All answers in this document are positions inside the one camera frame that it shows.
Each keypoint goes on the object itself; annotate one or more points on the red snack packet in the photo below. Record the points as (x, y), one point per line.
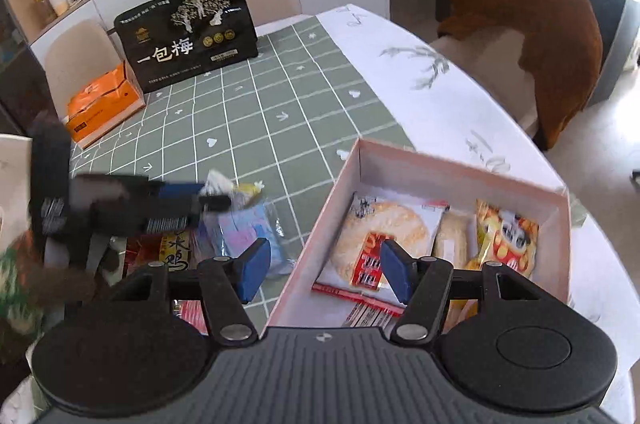
(175, 251)

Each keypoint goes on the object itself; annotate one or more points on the yellow mushroom print snack packet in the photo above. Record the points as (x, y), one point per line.
(505, 239)

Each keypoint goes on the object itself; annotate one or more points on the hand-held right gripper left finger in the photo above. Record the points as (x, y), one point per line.
(255, 266)

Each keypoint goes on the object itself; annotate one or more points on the chair with brown fleece cover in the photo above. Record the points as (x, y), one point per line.
(550, 29)

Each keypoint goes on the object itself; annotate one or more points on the rice cracker snack packet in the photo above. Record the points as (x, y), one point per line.
(370, 315)
(380, 224)

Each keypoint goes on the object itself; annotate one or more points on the white printed tablecloth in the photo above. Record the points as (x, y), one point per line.
(450, 94)

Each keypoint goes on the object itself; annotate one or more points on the pink cardboard box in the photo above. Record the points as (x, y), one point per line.
(435, 174)

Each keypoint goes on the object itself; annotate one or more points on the blue pink candy bag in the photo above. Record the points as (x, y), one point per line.
(240, 229)

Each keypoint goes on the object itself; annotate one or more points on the orange cardboard box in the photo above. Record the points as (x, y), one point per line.
(100, 104)

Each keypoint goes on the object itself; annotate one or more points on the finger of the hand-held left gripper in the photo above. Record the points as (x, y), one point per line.
(150, 189)
(150, 219)

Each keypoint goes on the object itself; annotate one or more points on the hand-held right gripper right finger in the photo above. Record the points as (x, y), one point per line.
(397, 274)

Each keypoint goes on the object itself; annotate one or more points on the green checked tablecloth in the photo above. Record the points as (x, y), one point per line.
(240, 104)

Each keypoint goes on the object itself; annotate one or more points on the black plum gift box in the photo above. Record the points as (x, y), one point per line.
(190, 44)

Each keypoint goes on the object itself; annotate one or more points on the pale rice cracker packet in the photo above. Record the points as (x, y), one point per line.
(452, 239)

